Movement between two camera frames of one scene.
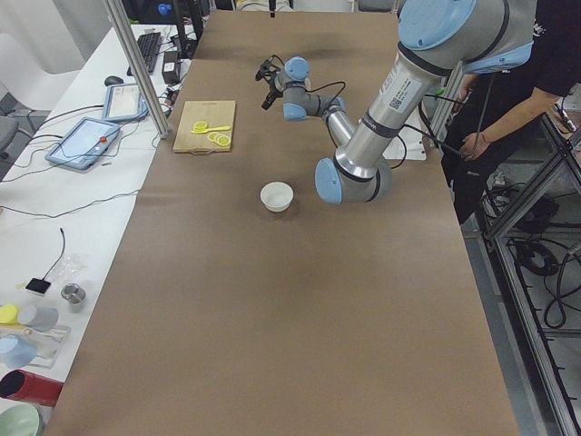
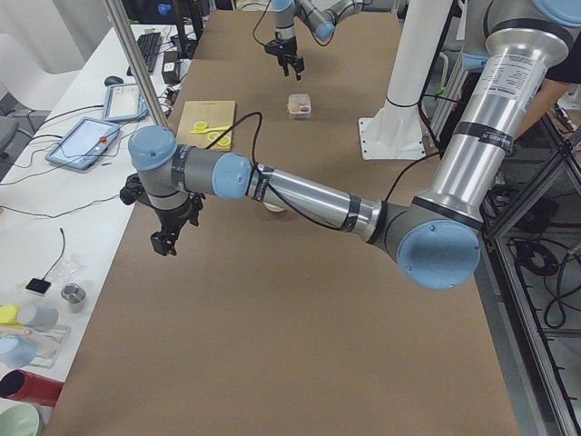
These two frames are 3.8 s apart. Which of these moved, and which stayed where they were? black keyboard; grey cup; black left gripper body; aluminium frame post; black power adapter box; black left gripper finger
Moved: black left gripper finger; black left gripper body
Stayed: black keyboard; black power adapter box; aluminium frame post; grey cup
